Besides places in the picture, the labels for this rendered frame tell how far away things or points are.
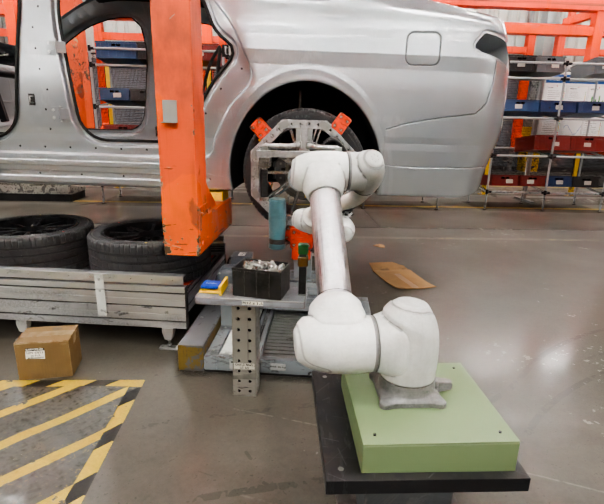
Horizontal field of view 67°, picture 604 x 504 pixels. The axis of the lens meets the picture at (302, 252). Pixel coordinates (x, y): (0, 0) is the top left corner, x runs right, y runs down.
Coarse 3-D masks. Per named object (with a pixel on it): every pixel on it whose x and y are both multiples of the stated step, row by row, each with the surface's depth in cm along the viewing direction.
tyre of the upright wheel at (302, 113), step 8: (288, 112) 234; (296, 112) 233; (304, 112) 233; (312, 112) 233; (320, 112) 233; (272, 120) 236; (280, 120) 235; (328, 120) 233; (272, 128) 236; (256, 136) 238; (344, 136) 235; (352, 136) 235; (256, 144) 239; (352, 144) 236; (360, 144) 237; (248, 152) 241; (248, 160) 242; (248, 168) 243; (248, 176) 244; (248, 184) 245; (248, 192) 247; (256, 208) 249; (352, 208) 246; (264, 216) 250
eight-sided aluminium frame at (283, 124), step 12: (288, 120) 227; (300, 120) 226; (312, 120) 226; (276, 132) 229; (336, 132) 227; (264, 144) 231; (348, 144) 228; (252, 156) 233; (252, 168) 235; (252, 180) 236; (252, 192) 238; (348, 192) 235; (264, 204) 240; (288, 216) 246
